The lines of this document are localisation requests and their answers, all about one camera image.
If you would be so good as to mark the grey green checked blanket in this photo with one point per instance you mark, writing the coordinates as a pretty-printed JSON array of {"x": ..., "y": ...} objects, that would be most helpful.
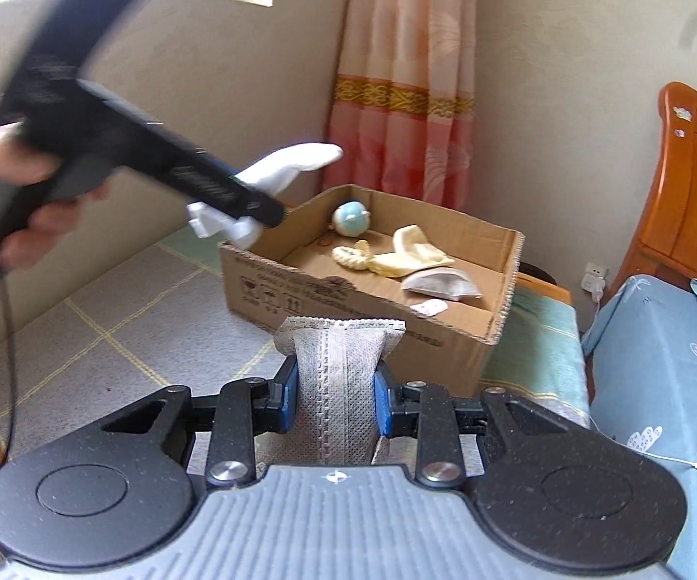
[{"x": 113, "y": 326}]

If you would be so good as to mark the orange wooden headboard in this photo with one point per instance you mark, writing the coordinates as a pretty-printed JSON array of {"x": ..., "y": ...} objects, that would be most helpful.
[{"x": 692, "y": 193}]

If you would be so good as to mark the blue floral bedsheet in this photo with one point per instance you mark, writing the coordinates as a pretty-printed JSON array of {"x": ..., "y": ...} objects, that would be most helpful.
[{"x": 644, "y": 374}]

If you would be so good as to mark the white wall socket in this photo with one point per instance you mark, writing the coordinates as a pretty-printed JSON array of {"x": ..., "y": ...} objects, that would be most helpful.
[{"x": 594, "y": 276}]

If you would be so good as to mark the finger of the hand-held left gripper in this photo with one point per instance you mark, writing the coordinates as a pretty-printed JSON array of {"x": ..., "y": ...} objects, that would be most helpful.
[{"x": 233, "y": 190}]

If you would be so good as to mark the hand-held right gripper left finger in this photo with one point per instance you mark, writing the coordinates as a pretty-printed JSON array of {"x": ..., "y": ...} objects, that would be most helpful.
[{"x": 291, "y": 400}]

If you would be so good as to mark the cardboard box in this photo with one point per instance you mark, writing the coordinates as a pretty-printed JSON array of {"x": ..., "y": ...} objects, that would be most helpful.
[{"x": 251, "y": 287}]

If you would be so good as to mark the cream sock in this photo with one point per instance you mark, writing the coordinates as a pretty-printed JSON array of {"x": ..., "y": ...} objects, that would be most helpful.
[{"x": 411, "y": 251}]

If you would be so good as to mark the white cloth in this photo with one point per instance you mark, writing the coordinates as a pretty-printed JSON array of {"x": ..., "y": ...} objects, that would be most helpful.
[{"x": 282, "y": 163}]

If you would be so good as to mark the round blue plush toy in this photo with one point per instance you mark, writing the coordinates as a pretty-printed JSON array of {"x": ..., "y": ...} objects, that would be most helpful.
[{"x": 350, "y": 217}]

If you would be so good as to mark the grey white fabric pouch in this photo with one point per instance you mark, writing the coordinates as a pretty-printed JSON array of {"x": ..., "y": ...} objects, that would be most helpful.
[{"x": 442, "y": 285}]

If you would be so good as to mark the grey non-woven pouch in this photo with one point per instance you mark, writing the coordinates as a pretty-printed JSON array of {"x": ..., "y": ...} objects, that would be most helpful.
[{"x": 336, "y": 386}]

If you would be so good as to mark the white paper scrap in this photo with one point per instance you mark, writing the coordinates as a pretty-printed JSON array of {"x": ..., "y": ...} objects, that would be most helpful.
[{"x": 431, "y": 307}]

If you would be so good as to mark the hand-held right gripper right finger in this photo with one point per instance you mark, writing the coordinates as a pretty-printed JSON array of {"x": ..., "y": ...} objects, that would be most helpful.
[{"x": 382, "y": 403}]

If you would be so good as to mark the pink patterned curtain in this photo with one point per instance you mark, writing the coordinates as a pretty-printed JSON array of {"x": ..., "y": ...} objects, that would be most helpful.
[{"x": 402, "y": 72}]

